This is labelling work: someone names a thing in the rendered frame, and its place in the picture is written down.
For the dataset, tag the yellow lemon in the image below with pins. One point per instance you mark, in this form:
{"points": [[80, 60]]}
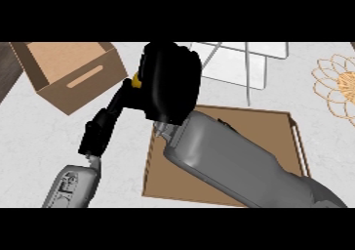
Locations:
{"points": [[136, 81]]}

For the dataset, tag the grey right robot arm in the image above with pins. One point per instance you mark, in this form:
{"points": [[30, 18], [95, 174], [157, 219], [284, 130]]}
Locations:
{"points": [[232, 159]]}

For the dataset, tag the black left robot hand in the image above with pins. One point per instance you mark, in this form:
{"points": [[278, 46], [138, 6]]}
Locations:
{"points": [[96, 136]]}

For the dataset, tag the open cardboard box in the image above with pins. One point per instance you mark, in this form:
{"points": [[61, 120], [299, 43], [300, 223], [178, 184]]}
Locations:
{"points": [[70, 70]]}

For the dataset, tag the wicker flower-shaped placemat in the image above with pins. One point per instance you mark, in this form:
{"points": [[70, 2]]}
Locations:
{"points": [[339, 88]]}

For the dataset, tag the brown flat tray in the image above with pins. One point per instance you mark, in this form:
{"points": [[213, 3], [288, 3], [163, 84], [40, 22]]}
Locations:
{"points": [[185, 182]]}

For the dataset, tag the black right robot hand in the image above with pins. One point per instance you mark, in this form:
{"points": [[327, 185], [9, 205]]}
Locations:
{"points": [[167, 81]]}

